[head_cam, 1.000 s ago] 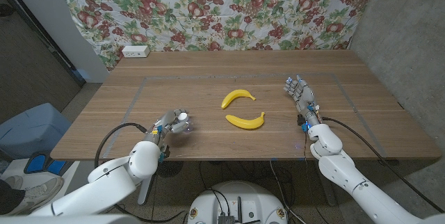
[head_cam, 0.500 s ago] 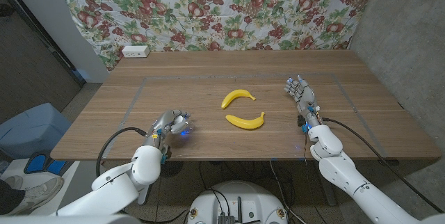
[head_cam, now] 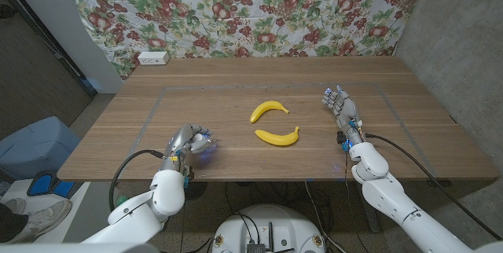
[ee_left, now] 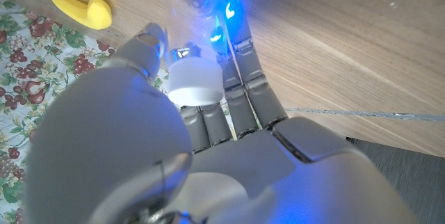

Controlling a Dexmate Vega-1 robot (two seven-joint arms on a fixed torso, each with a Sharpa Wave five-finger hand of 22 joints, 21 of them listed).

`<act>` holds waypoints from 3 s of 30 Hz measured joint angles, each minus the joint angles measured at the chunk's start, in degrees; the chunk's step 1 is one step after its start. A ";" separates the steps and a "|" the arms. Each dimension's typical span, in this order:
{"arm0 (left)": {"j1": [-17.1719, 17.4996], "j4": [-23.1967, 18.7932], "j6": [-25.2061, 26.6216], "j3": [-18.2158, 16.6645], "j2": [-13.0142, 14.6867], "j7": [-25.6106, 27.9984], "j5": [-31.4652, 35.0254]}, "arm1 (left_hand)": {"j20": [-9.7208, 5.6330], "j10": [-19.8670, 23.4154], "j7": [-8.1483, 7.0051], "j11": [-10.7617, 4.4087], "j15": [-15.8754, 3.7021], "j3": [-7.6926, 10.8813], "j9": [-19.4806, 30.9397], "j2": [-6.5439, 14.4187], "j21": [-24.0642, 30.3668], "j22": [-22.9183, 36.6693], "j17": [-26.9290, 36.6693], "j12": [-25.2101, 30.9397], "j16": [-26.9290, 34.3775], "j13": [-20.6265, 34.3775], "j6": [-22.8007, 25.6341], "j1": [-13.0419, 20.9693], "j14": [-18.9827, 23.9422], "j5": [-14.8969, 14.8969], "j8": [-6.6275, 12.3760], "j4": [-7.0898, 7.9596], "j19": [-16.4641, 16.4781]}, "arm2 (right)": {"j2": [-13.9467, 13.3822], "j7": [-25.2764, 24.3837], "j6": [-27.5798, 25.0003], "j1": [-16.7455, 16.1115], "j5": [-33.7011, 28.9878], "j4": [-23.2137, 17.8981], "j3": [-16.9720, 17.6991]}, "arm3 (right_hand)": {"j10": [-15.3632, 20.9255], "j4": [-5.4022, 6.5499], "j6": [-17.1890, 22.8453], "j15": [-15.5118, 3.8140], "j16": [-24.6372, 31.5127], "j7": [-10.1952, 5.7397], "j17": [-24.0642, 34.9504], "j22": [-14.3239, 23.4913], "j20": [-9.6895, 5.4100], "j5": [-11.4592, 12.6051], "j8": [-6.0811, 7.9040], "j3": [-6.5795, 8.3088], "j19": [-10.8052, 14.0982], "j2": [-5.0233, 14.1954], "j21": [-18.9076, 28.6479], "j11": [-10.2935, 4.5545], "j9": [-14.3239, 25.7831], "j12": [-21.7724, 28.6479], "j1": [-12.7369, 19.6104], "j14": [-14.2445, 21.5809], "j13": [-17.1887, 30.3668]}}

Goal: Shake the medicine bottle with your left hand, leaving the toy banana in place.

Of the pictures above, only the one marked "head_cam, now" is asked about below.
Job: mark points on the white floor board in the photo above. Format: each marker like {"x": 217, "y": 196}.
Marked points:
{"x": 17, "y": 188}

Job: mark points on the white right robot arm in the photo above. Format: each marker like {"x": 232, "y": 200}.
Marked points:
{"x": 393, "y": 198}

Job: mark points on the grey table leg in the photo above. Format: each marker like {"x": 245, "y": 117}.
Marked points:
{"x": 375, "y": 225}

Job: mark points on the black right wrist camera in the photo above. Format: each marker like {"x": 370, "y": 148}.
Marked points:
{"x": 342, "y": 139}

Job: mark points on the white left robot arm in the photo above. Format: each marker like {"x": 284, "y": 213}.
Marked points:
{"x": 149, "y": 210}

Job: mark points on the clear medicine bottle white cap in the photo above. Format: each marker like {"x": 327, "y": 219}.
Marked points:
{"x": 212, "y": 146}

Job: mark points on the white power strip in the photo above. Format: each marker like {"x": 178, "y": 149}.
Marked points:
{"x": 153, "y": 58}

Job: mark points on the black door frame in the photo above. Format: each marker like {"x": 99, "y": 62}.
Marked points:
{"x": 80, "y": 77}

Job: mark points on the blue padded black object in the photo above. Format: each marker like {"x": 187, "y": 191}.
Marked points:
{"x": 41, "y": 184}

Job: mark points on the floral fruit print backdrop cloth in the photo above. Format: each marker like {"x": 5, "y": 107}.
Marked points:
{"x": 236, "y": 9}

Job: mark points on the grey sneaker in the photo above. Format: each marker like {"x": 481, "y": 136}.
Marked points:
{"x": 43, "y": 217}
{"x": 15, "y": 205}

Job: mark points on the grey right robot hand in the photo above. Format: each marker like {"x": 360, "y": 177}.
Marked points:
{"x": 346, "y": 107}

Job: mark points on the yellow toy banana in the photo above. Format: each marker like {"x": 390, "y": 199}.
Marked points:
{"x": 263, "y": 108}
{"x": 277, "y": 139}

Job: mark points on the black round fan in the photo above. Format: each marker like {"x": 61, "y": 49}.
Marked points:
{"x": 196, "y": 191}

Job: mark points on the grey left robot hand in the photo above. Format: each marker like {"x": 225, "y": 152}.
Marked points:
{"x": 182, "y": 139}

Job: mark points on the white robot chest panel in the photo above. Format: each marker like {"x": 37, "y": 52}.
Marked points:
{"x": 78, "y": 248}

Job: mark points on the dark trouser leg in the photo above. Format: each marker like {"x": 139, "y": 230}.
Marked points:
{"x": 9, "y": 225}

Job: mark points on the blue-grey storage box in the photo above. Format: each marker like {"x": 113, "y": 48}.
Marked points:
{"x": 35, "y": 147}

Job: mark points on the white robot torso base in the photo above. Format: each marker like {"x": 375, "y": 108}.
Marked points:
{"x": 267, "y": 221}

